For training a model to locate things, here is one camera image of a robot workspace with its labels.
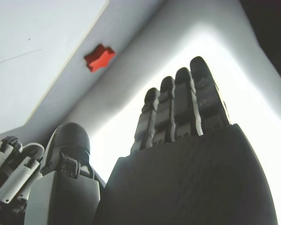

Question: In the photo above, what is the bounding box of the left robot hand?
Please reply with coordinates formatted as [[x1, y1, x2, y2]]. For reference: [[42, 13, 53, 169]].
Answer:
[[24, 56, 278, 225]]

